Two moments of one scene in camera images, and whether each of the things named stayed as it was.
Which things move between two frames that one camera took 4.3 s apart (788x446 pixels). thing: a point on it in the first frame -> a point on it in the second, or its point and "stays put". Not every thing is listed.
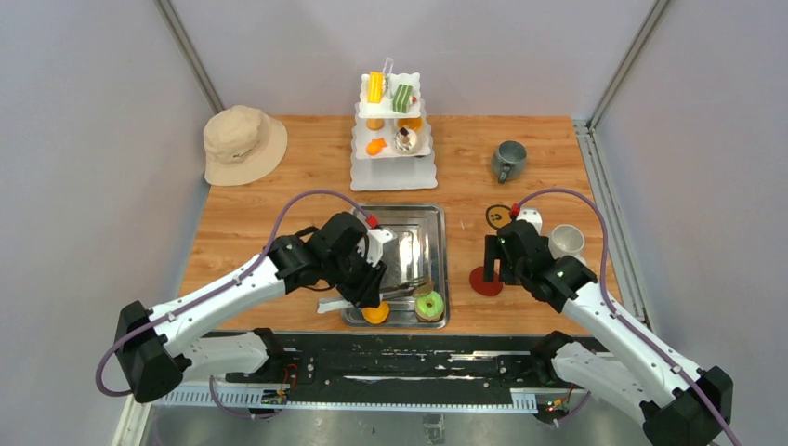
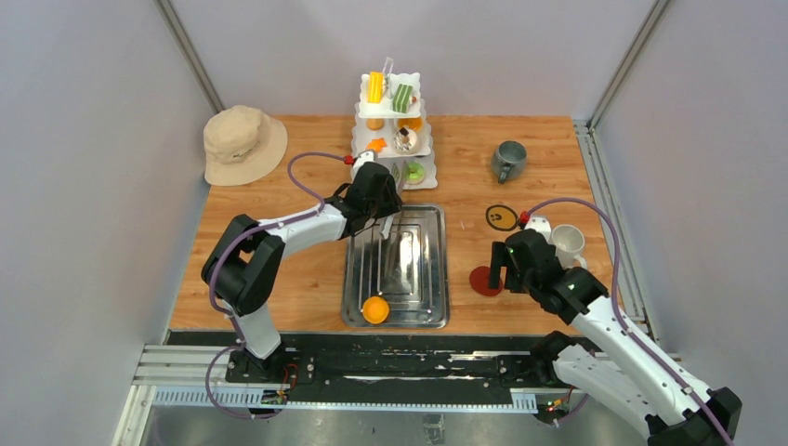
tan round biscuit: (374, 124) stays put
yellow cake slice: (375, 85) stays put
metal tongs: (410, 289) -> (400, 177)
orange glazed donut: (415, 123) stays put
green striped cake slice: (401, 98) stays put
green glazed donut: (429, 306) -> (415, 173)
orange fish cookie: (375, 146) stays put
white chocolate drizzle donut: (404, 141) stays put
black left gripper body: (355, 276) -> (387, 204)
